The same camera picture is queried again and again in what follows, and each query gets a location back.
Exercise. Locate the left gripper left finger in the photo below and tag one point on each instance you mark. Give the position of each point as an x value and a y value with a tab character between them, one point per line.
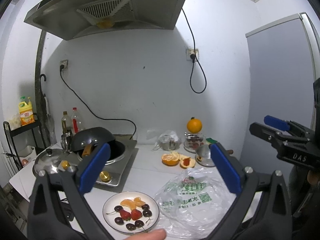
90	167

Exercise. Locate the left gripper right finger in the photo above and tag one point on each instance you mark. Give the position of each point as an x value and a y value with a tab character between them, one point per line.
228	167

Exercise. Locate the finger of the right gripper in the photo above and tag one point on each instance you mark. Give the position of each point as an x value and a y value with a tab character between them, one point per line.
295	138
277	123

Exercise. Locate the red strawberry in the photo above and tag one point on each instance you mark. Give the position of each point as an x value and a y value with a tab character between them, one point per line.
125	215
136	214

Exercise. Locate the large peeled tangerine half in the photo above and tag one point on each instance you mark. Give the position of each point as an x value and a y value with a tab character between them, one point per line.
128	203

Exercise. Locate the small peeled tangerine piece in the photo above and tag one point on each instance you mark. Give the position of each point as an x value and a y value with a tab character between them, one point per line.
138	202

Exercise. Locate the dark cherry with stem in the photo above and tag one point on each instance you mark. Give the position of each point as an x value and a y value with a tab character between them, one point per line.
117	209

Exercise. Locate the fingertip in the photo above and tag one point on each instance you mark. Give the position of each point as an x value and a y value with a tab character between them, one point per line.
159	234

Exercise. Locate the steel induction cooker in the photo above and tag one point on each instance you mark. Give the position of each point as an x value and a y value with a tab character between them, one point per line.
115	166

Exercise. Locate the small steel saucepan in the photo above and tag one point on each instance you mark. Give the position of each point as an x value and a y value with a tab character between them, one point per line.
206	154

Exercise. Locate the steel pot lid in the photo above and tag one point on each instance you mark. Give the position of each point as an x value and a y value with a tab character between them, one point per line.
49	160

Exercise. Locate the orange peel piece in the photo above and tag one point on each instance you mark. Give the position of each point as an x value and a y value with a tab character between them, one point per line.
186	162

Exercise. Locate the glass jar with dates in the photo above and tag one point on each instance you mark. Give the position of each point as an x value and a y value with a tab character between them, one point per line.
193	141

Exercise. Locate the clear printed plastic bag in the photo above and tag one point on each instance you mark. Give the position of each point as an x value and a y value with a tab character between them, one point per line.
193	203

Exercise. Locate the white round plate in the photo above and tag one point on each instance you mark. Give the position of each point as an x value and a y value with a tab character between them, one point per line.
131	227

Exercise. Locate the whole orange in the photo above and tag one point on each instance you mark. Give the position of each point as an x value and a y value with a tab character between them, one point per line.
194	125

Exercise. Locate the oil bottle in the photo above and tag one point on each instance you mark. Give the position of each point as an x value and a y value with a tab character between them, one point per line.
66	123

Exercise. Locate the red cap sauce bottle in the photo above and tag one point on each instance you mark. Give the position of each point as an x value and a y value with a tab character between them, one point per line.
77	122

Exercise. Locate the peeled orange with rind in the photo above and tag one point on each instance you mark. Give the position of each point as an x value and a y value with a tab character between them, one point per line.
171	159

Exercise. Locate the crumpled clear bag with cups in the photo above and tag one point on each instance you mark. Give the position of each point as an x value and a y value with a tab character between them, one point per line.
167	141

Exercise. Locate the yellow detergent bottle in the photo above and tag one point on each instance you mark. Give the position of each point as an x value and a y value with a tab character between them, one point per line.
26	111

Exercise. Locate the range hood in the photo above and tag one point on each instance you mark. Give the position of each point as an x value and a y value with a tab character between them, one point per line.
70	19

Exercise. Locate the black wok with wooden handle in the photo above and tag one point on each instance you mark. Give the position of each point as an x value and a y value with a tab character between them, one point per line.
91	136

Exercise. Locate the black wire rack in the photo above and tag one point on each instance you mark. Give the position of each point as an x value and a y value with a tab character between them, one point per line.
17	139

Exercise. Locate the white wall socket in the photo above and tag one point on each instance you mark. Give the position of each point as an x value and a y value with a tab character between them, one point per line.
192	54
63	65

